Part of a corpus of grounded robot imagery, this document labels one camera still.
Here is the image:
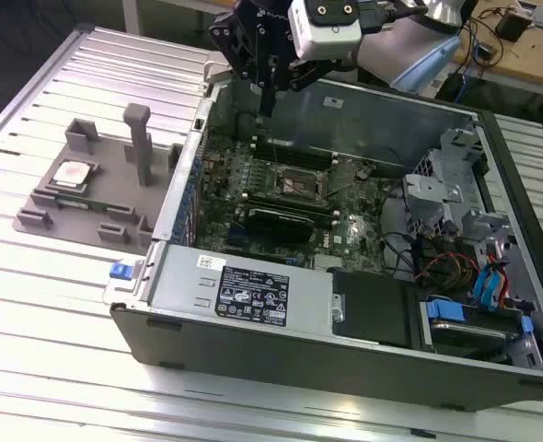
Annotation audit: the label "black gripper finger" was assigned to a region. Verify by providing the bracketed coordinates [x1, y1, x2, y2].
[287, 57, 347, 94]
[208, 12, 281, 119]

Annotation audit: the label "metal socket cover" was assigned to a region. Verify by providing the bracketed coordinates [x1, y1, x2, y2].
[320, 156, 360, 202]

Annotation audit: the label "silver CPU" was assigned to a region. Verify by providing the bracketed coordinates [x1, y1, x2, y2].
[52, 160, 93, 186]

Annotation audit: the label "CPU socket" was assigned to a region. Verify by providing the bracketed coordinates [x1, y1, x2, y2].
[273, 161, 332, 206]

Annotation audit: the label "black RAM slot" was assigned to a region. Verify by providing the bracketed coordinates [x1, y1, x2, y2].
[252, 136, 340, 162]
[251, 145, 340, 170]
[242, 191, 340, 216]

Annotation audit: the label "green motherboard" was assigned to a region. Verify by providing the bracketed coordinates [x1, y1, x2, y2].
[192, 131, 390, 277]

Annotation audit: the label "black graphics card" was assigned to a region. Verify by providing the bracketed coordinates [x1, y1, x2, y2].
[242, 206, 317, 245]

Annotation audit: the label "blue expansion slot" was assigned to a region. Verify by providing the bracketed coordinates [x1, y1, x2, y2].
[227, 224, 248, 248]

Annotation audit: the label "metal drive cage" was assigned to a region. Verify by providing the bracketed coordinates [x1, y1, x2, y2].
[402, 126, 519, 245]

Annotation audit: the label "small silver heatsink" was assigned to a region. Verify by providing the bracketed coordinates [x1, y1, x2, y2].
[315, 255, 346, 271]

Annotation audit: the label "grey parts rack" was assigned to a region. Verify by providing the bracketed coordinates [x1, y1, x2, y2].
[12, 103, 185, 253]

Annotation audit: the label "wooden desk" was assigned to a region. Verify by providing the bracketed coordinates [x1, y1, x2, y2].
[450, 0, 543, 91]

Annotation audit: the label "green RAM stick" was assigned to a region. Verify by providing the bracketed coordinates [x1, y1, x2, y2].
[52, 191, 134, 214]

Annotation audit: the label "grey power supply unit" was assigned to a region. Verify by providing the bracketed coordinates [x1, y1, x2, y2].
[149, 243, 335, 337]

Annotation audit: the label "black drive bay box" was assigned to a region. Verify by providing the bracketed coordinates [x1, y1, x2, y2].
[330, 269, 420, 346]

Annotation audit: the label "black PC case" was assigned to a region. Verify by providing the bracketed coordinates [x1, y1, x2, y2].
[103, 50, 543, 415]

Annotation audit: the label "hard disk in blue carrier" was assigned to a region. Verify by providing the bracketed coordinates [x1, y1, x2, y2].
[421, 297, 537, 365]

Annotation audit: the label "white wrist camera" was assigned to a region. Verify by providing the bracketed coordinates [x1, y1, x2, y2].
[288, 0, 363, 64]

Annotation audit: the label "yellow orange power wires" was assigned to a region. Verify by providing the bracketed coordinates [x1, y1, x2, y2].
[450, 255, 479, 278]

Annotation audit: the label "blue flat wire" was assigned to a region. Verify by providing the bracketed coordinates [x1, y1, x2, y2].
[488, 264, 508, 306]
[474, 265, 494, 308]

